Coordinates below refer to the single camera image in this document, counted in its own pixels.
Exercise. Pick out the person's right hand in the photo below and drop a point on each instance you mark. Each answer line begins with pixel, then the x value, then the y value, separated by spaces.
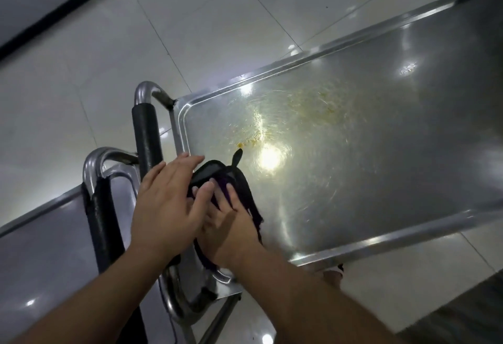
pixel 230 237

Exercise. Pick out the person's left hand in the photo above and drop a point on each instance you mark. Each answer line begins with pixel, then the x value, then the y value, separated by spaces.
pixel 165 210

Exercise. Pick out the person's left thumb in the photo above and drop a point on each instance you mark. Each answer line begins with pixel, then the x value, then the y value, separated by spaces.
pixel 203 195

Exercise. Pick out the person's right fingers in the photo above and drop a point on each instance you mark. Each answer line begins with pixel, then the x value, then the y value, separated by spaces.
pixel 228 198

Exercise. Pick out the dark purple cleaning cloth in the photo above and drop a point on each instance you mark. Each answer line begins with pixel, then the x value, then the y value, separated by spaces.
pixel 220 169

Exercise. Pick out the person's left forearm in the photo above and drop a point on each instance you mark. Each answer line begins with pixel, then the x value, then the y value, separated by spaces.
pixel 106 296

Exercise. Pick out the person's right forearm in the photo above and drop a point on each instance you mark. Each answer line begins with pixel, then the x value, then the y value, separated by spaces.
pixel 306 304

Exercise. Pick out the person's foot in dark sandal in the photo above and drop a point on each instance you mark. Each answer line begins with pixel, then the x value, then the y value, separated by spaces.
pixel 334 275

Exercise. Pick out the stainless steel cart with tray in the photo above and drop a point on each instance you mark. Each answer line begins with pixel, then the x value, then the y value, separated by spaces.
pixel 43 245
pixel 373 139

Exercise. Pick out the dark grey floor mat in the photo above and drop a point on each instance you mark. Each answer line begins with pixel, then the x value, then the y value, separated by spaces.
pixel 463 316

